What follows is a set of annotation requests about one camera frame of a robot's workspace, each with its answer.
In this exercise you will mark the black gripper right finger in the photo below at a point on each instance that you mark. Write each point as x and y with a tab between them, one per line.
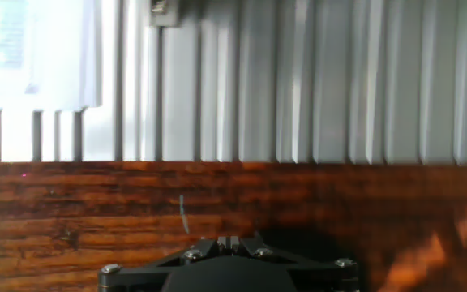
322	277

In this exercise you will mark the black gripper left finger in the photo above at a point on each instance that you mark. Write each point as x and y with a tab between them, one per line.
136	277

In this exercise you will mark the printed paper sheets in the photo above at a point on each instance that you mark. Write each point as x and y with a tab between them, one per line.
35	52

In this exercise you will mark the brown wooden board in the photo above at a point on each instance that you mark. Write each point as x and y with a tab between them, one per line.
95	227

